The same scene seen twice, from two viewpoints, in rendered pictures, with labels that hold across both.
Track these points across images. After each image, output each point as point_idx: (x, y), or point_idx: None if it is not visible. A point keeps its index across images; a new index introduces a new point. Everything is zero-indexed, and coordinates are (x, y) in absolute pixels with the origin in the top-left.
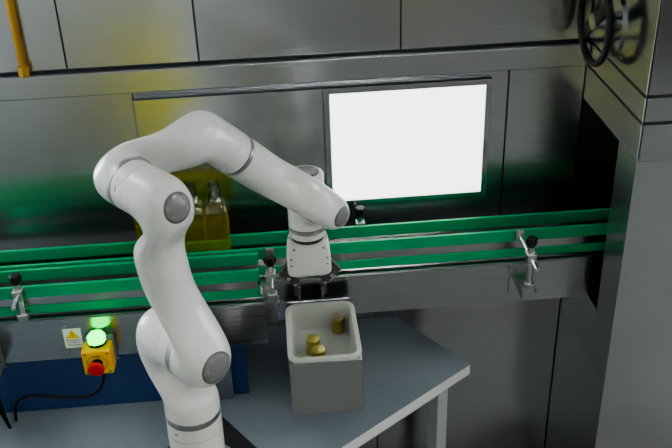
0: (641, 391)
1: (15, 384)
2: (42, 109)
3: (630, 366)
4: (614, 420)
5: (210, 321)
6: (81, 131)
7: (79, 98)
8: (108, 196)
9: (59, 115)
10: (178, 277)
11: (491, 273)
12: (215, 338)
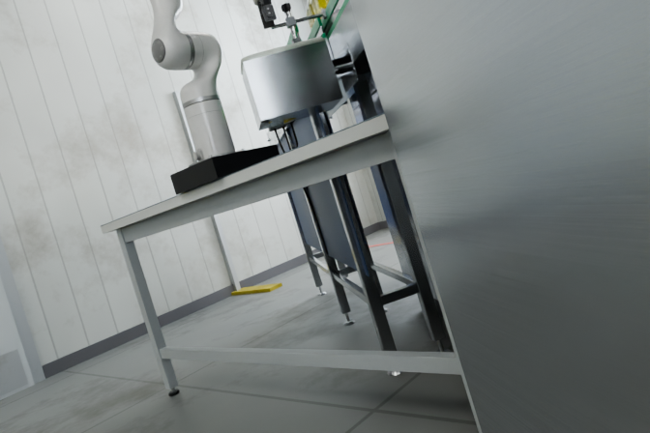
0: (404, 88)
1: (299, 141)
2: None
3: (373, 28)
4: (411, 169)
5: (162, 20)
6: None
7: None
8: None
9: None
10: None
11: None
12: (159, 30)
